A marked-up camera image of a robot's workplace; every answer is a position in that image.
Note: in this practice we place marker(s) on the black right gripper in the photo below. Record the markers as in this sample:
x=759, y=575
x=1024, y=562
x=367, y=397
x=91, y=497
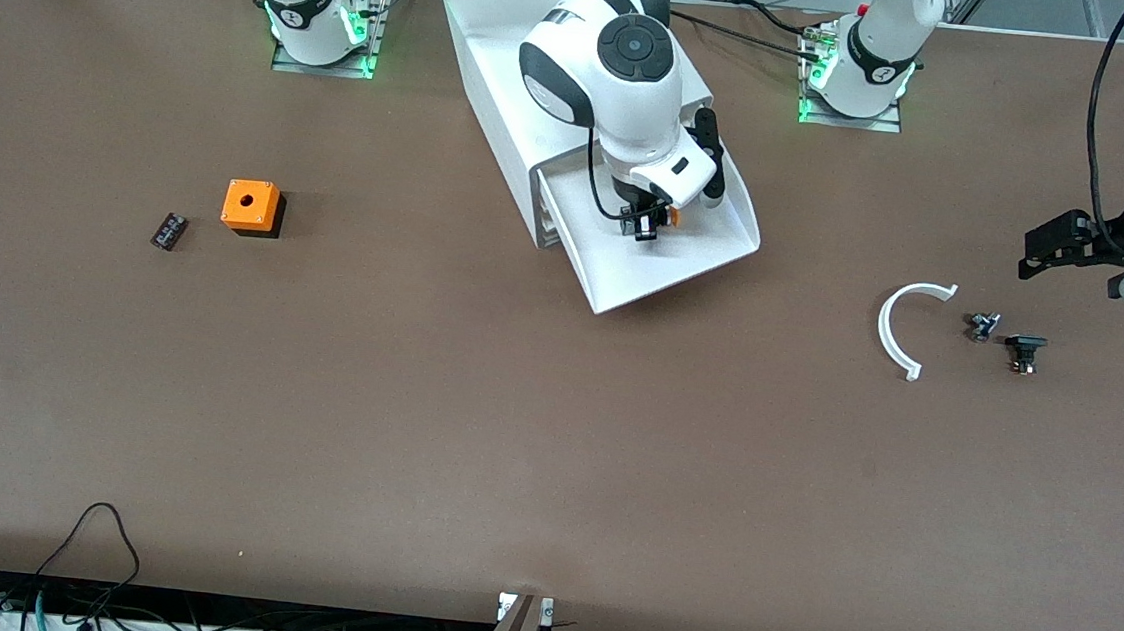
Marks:
x=628, y=197

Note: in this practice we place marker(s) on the orange push button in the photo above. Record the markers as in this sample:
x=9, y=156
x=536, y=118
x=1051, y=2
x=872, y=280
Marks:
x=674, y=218

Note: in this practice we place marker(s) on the white cabinet drawer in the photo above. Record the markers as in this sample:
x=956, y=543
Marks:
x=666, y=264

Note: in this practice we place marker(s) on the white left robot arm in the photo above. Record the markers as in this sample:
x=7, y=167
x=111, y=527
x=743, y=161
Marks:
x=872, y=69

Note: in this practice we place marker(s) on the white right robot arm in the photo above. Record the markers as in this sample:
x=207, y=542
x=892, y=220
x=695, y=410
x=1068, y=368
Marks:
x=629, y=100

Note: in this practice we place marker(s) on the white drawer cabinet housing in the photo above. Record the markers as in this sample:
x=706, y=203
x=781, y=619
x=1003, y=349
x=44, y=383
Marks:
x=495, y=80

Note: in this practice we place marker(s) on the small black cylindrical capacitor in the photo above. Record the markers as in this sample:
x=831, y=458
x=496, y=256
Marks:
x=169, y=230

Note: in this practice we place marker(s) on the black switch contact block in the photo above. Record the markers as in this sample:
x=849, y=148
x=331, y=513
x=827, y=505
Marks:
x=1025, y=347

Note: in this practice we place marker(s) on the small black silver switch part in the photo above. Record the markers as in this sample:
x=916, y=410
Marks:
x=982, y=326

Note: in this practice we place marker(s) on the white semicircular plastic bracket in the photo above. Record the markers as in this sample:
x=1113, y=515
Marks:
x=884, y=326

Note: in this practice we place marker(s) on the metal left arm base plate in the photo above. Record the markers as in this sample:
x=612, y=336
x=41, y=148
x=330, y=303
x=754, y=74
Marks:
x=888, y=124

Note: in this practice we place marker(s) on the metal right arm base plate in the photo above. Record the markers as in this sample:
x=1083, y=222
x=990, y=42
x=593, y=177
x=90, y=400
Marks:
x=371, y=35

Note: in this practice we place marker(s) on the orange button enclosure box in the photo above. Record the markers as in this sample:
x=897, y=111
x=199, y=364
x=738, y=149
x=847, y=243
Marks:
x=250, y=201

